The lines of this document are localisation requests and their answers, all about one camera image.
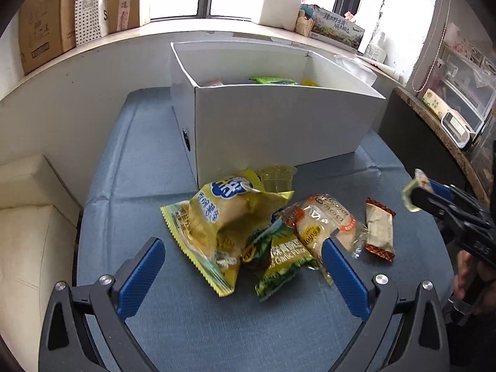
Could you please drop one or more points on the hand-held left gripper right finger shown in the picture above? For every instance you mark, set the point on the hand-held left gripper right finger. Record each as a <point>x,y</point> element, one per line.
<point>345,279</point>

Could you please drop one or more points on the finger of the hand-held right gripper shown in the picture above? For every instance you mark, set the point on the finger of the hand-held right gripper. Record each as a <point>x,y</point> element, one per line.
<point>430,205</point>
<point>438,189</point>

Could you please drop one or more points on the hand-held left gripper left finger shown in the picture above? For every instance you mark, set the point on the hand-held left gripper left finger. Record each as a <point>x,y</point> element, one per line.
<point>141,275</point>

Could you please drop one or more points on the small yellow jelly cup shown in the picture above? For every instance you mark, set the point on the small yellow jelly cup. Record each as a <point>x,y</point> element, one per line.
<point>410,197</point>

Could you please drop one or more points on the brown cream small packet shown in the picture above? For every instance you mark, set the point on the brown cream small packet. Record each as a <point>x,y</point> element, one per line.
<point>379,228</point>

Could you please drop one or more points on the clear bread packet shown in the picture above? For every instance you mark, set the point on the clear bread packet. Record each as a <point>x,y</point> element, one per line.
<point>321,217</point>

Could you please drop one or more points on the green yellow snack bag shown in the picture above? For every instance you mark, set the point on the green yellow snack bag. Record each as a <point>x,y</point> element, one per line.
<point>279,263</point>

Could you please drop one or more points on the yellow chip bag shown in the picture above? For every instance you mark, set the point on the yellow chip bag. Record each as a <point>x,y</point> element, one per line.
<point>217,221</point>

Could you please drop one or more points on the clear jelly cup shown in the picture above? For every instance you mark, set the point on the clear jelly cup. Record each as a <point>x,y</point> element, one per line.
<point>277,178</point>

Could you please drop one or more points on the white cardboard box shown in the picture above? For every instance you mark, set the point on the white cardboard box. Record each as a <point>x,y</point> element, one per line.
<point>271,124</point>

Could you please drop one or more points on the long green snack packet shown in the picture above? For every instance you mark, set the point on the long green snack packet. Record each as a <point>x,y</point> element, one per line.
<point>271,80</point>

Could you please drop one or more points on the person's right hand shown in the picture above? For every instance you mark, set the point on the person's right hand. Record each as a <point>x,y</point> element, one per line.
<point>461,271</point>

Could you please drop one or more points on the clear plastic container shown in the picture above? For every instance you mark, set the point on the clear plastic container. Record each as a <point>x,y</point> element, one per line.
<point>484,151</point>

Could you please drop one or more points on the white clock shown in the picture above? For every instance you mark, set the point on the white clock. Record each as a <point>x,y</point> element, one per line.
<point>455,128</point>

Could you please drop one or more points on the blue table cloth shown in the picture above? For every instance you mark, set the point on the blue table cloth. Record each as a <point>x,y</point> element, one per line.
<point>193,337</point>

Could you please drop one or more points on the cream green box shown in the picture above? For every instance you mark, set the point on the cream green box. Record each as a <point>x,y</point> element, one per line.
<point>432,99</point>

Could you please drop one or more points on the cream sofa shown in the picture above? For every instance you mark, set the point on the cream sofa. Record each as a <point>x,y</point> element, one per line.
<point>31,248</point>

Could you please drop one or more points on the white tube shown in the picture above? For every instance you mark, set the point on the white tube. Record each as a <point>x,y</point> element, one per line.
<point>387,70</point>

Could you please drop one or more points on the yellow tissue box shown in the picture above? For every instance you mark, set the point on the yellow tissue box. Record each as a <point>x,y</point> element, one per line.
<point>360,69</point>

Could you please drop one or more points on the pink floral box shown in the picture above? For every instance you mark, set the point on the pink floral box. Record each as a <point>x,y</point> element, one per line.
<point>461,44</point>

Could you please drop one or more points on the white bottle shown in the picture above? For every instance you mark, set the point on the white bottle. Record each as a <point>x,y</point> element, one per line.
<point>376,48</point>

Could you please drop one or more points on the printed landscape tissue box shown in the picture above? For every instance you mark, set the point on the printed landscape tissue box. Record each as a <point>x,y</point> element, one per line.
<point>337,29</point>

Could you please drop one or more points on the pink fox figurine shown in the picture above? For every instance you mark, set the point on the pink fox figurine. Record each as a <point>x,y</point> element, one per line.
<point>351,16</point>

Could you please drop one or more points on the wooden holder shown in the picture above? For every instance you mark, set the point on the wooden holder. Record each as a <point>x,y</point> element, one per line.
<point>304,27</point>

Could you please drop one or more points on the white square box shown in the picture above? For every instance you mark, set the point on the white square box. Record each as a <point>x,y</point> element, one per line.
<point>279,7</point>

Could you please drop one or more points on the large cardboard box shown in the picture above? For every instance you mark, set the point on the large cardboard box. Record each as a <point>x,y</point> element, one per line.
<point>42,27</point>

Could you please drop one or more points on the small cardboard box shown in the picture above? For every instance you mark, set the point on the small cardboard box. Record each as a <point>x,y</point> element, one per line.
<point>128,7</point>

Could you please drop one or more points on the dotted paper bag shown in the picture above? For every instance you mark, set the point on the dotted paper bag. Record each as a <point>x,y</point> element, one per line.
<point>89,7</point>

